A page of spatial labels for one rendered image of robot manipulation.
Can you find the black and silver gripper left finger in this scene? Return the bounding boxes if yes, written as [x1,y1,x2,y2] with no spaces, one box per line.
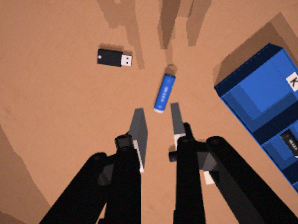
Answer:
[39,108,148,224]

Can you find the white domino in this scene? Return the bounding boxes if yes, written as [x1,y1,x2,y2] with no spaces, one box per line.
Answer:
[203,170,214,184]

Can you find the blue aa battery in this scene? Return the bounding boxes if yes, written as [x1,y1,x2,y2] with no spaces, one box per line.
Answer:
[153,73,176,113]

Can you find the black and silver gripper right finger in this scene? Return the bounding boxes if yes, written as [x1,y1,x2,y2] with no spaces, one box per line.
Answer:
[170,102,298,224]

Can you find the black usb stick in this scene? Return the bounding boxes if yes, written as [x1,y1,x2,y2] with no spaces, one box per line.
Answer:
[97,49,132,67]

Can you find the blue three-compartment bin rack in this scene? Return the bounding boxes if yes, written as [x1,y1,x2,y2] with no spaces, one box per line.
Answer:
[213,43,298,194]

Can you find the black aa battery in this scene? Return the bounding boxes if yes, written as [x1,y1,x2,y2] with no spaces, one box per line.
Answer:
[280,129,298,158]
[168,151,177,162]

